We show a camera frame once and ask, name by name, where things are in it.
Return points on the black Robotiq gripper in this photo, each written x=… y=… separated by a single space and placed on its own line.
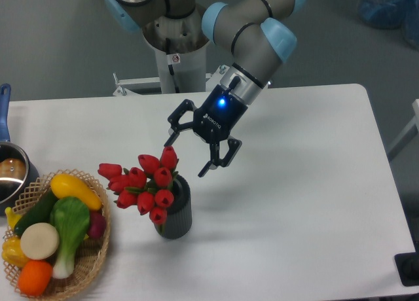
x=212 y=122

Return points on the red tulip bouquet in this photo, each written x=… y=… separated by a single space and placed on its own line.
x=149 y=187

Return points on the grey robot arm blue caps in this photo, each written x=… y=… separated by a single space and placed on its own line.
x=252 y=31

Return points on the dark grey ribbed vase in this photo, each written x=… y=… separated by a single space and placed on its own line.
x=179 y=218

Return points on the purple red radish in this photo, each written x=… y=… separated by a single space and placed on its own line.
x=97 y=225

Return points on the yellow squash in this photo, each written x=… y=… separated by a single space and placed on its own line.
x=65 y=185

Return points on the green bok choy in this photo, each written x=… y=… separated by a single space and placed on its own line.
x=71 y=219

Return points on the woven wicker basket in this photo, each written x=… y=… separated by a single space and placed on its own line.
x=89 y=257

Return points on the green cucumber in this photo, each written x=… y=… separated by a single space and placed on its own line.
x=40 y=212

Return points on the yellow banana tip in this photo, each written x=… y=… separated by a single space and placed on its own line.
x=12 y=217

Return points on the blue plastic bag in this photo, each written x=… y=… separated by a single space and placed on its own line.
x=392 y=14

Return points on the orange fruit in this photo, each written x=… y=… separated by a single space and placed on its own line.
x=34 y=277

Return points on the yellow bell pepper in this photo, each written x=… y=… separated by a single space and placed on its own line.
x=12 y=252

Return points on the black clamp at table corner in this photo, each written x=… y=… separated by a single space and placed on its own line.
x=407 y=267

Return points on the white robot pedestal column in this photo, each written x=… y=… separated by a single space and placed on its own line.
x=180 y=52

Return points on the white metal base frame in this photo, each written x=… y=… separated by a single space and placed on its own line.
x=151 y=85

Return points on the blue handled steel saucepan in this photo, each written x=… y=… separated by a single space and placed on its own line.
x=17 y=170

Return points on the white frame at right edge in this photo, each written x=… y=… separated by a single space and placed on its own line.
x=405 y=136

